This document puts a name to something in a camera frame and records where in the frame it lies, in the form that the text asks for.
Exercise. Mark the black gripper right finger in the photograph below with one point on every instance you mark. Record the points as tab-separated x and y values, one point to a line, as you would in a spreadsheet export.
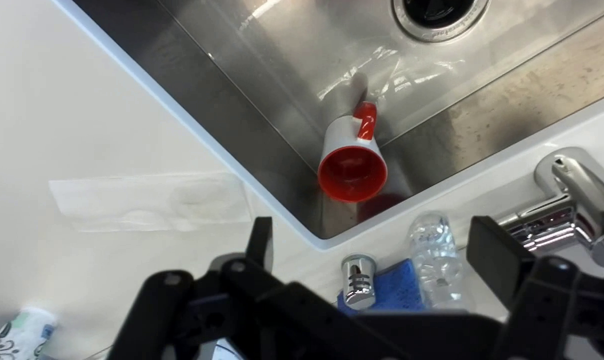
554	306

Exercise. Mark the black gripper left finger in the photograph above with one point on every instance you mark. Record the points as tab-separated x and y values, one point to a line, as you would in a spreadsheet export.
183	313

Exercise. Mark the tall chrome faucet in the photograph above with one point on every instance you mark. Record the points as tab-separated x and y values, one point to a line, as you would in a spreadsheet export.
575	200

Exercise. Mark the clear plastic sheet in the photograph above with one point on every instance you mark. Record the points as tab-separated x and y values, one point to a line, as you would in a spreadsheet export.
148	202

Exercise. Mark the clear soap dispenser bottle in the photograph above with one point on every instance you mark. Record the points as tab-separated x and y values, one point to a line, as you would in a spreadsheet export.
439	257

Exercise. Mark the blue sponge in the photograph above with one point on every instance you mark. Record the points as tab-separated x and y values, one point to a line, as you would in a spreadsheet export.
398	287

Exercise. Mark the green-capped dish soap bottle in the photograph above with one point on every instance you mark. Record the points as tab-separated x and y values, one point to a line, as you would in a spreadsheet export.
15	336

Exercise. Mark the red and white cup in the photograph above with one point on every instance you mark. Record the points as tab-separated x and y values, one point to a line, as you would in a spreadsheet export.
353	171

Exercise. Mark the stainless steel sink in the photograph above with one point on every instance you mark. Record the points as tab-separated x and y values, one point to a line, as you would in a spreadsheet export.
249	66

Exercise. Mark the sink drain strainer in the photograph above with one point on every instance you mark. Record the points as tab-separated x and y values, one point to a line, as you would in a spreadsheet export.
443	20

